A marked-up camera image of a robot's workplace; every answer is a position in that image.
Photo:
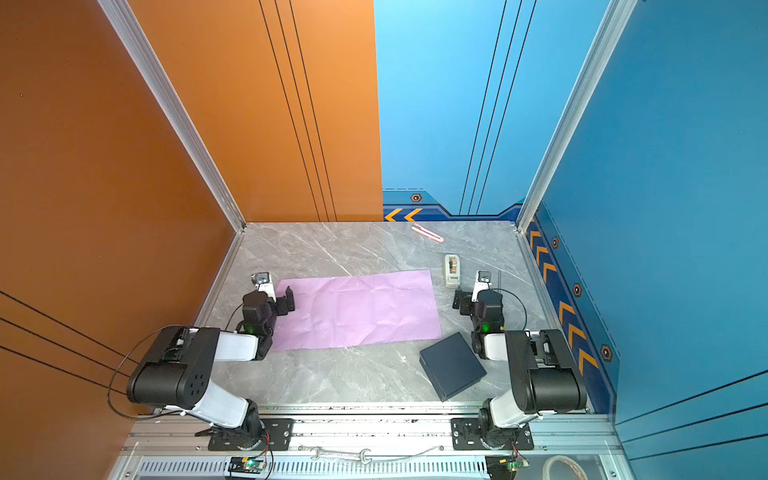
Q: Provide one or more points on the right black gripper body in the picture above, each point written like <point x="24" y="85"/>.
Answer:
<point x="477" y="322"/>

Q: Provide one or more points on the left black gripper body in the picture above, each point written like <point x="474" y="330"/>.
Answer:
<point x="245" y="300"/>

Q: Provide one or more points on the dark navy gift box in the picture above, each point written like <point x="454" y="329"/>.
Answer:
<point x="451" y="366"/>

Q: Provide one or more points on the pink wrapping paper sheet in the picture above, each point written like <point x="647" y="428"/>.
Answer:
<point x="352" y="311"/>

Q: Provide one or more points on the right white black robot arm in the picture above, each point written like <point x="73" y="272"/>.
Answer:
<point x="544" y="377"/>

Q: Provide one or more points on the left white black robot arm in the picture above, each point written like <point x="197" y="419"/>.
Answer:
<point x="176" y="374"/>

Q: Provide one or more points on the white tape dispenser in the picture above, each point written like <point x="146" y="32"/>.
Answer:
<point x="452" y="271"/>

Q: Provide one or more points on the pink scissors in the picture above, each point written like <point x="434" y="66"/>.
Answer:
<point x="427" y="233"/>

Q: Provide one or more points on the right green circuit board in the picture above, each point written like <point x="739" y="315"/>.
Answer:
<point x="502" y="468"/>

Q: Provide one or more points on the green circuit board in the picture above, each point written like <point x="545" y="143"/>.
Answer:
<point x="247" y="468"/>
<point x="502" y="468"/>

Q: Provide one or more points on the left green circuit board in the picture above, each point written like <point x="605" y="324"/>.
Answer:
<point x="247" y="468"/>

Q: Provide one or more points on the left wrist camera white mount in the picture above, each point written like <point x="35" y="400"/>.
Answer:
<point x="263" y="282"/>

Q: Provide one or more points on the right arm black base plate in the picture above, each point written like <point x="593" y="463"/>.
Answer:
<point x="469" y="434"/>

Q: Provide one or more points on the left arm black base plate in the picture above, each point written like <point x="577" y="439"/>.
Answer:
<point x="274" y="434"/>

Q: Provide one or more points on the silver wrench on rail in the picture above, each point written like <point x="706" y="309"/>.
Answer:
<point x="318" y="453"/>

